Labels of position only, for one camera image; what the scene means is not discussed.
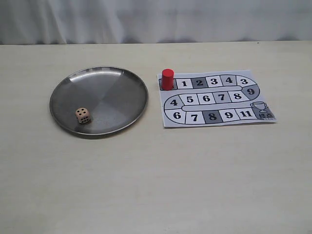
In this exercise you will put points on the white fabric curtain backdrop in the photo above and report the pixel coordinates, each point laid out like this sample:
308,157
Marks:
153,21

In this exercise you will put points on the round stainless steel plate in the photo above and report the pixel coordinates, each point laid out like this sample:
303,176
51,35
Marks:
114,97

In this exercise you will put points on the red cylinder game piece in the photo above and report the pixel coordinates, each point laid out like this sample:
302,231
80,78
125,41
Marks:
167,81

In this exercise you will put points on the printed paper game board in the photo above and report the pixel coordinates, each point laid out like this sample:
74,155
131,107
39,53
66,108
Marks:
214,99

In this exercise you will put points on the wooden die black pips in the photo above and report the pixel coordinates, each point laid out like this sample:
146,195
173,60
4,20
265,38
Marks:
82,115

